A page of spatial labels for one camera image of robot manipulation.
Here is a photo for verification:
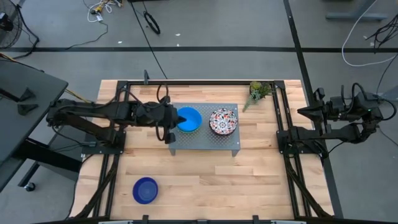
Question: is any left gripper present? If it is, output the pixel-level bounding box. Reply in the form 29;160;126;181
136;96;188;144

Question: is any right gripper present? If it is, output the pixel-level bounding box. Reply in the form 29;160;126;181
297;88;345;134

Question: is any light blue plastic bowl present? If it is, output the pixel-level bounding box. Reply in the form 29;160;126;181
176;106;203;134

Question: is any dark blue plastic bowl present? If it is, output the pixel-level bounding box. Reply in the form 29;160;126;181
132;177;159;205

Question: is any grey perforated metal shelf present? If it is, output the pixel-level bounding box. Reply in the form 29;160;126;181
168;102;242;157

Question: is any potted succulent plant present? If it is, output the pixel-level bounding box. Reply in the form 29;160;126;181
242;80;275;113

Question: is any grey desk foot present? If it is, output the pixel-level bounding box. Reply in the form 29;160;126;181
325;0;388;22
381;86;398;102

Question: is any black desk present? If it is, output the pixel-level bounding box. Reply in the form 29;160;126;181
0;58;83;192

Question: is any black triangular stand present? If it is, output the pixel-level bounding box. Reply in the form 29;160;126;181
17;103;40;116
17;86;36;103

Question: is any black floor fan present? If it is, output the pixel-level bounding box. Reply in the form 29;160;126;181
0;0;23;50

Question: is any black aluminium rig frame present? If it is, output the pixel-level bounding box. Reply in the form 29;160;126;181
70;79;345;224

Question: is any white floor cable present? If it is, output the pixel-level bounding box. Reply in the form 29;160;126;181
341;0;398;68

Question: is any long black floor cable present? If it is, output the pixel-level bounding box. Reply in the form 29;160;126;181
129;0;169;80

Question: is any coiled black cable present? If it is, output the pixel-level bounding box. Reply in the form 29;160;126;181
142;11;162;35

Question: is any black cable bundle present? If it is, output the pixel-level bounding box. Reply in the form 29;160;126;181
366;14;398;49

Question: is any thin black floor cable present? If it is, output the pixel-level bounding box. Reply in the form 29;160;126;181
64;21;109;50

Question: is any white yellow cable bundle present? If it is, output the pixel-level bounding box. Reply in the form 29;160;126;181
82;0;124;23

